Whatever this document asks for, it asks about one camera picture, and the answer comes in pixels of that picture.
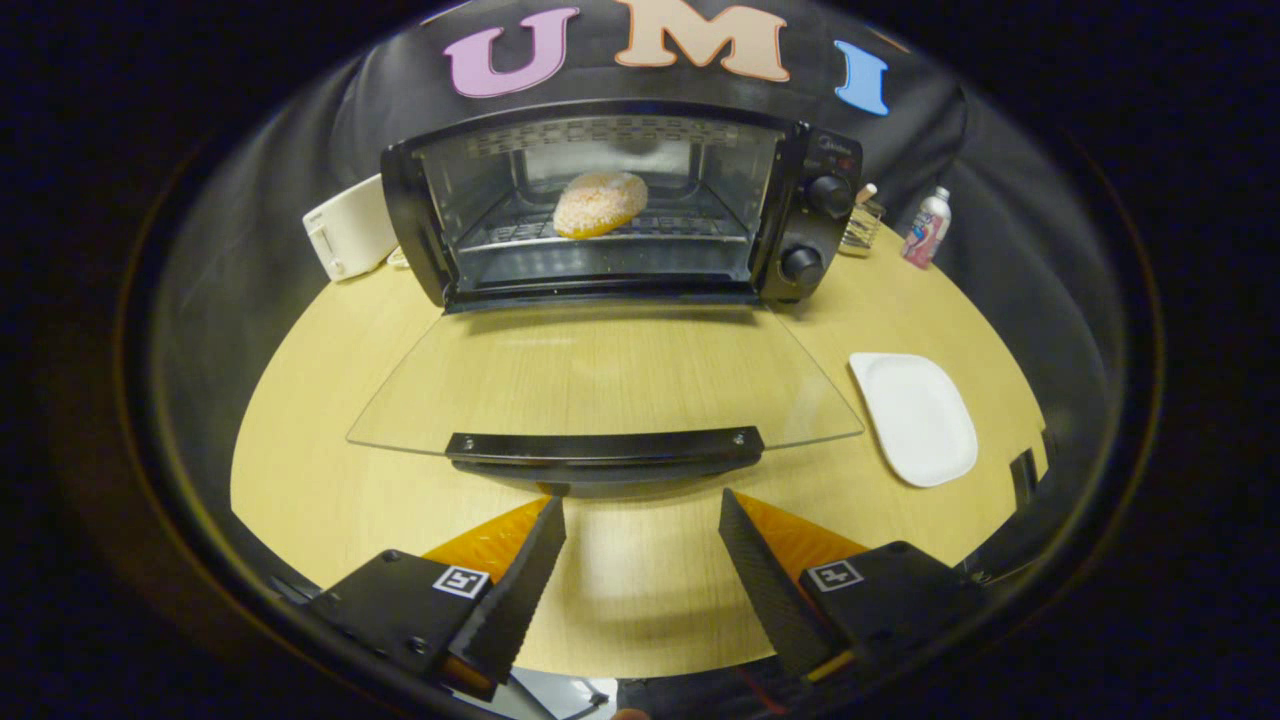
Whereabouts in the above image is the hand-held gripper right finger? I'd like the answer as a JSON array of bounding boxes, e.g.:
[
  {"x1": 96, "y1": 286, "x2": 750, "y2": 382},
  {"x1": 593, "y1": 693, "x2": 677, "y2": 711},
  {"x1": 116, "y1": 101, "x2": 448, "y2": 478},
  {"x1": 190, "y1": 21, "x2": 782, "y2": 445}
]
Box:
[{"x1": 718, "y1": 488, "x2": 991, "y2": 687}]

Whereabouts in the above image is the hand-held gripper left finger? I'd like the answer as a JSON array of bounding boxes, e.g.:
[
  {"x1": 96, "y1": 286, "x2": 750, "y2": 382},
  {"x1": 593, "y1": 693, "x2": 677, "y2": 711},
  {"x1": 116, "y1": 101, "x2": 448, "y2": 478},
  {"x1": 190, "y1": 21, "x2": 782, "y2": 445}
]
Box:
[{"x1": 303, "y1": 495, "x2": 567, "y2": 702}]

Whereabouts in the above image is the black toaster oven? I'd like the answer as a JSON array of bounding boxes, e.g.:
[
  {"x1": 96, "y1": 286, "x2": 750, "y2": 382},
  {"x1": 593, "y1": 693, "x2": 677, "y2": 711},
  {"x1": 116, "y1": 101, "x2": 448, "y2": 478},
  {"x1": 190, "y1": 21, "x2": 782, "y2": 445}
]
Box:
[{"x1": 345, "y1": 97, "x2": 867, "y2": 499}]

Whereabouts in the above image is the sugar-coated cream doughnut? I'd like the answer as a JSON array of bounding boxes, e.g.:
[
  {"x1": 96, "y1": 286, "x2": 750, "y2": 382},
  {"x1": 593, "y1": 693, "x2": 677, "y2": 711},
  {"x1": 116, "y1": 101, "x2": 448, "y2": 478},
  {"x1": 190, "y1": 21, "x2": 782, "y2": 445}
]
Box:
[{"x1": 551, "y1": 170, "x2": 650, "y2": 241}]

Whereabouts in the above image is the white pop-up toaster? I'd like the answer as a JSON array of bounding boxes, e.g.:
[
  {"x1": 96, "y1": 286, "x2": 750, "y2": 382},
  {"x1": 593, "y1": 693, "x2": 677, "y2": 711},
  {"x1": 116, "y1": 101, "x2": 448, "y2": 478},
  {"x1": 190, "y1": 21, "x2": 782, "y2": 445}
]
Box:
[{"x1": 301, "y1": 173, "x2": 402, "y2": 283}]

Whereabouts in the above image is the white square plate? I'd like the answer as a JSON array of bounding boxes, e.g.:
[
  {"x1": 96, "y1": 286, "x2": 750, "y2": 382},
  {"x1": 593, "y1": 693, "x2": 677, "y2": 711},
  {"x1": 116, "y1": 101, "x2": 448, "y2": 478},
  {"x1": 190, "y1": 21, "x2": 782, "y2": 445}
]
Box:
[{"x1": 848, "y1": 351, "x2": 980, "y2": 490}]

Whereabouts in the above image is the pink label spray bottle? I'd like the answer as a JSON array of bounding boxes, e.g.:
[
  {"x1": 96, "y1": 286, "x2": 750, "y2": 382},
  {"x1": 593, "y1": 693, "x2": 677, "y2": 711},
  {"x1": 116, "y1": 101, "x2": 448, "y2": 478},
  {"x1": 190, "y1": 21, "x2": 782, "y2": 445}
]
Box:
[{"x1": 900, "y1": 185, "x2": 953, "y2": 271}]

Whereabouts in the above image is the small wire basket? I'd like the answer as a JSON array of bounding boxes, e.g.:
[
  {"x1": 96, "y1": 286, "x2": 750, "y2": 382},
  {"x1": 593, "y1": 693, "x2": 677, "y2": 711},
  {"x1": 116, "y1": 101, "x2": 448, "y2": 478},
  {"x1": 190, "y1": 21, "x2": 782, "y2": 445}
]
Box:
[{"x1": 838, "y1": 195, "x2": 888, "y2": 259}]

